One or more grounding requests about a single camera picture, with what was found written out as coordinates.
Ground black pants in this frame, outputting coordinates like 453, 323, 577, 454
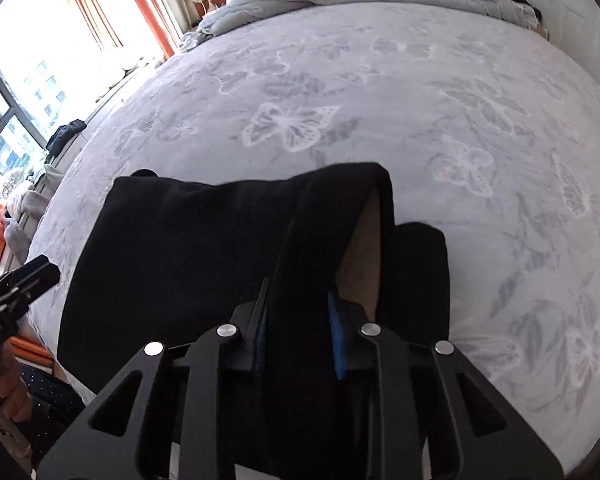
57, 162, 450, 406

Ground left hand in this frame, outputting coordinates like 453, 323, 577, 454
0, 341, 33, 422

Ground grey knit garment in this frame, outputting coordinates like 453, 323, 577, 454
1, 164, 65, 263

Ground dark blue folded garment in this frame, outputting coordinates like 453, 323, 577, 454
45, 119, 87, 159

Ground grey butterfly bedspread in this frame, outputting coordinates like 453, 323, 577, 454
31, 3, 600, 470

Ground window frame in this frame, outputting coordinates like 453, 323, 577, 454
0, 34, 48, 164

